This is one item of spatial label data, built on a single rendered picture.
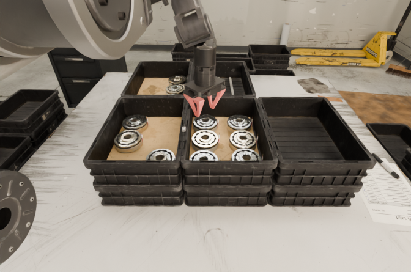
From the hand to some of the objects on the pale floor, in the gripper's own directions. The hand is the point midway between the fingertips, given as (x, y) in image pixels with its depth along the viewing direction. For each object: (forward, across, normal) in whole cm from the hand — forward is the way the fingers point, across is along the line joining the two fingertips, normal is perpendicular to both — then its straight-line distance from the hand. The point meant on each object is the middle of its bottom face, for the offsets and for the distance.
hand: (204, 109), depth 72 cm
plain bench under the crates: (+106, +18, +14) cm, 109 cm away
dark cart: (+105, +40, +204) cm, 233 cm away
